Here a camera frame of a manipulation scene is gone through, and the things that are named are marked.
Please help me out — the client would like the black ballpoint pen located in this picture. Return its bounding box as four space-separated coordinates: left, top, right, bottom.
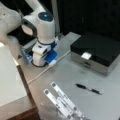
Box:
76 84 102 95

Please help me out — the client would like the black grey storage box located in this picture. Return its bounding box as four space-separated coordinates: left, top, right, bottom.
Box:
70 32 120 75

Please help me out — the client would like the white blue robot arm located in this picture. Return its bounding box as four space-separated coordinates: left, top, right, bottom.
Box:
0 0 57 67

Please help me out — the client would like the white tag on box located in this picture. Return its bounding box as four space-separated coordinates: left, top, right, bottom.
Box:
81 52 92 60

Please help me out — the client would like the wooden shelf unit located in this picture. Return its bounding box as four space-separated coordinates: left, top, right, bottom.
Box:
0 43 39 120

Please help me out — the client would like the white cable with adapter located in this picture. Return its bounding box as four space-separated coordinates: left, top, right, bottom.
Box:
26 49 72 85

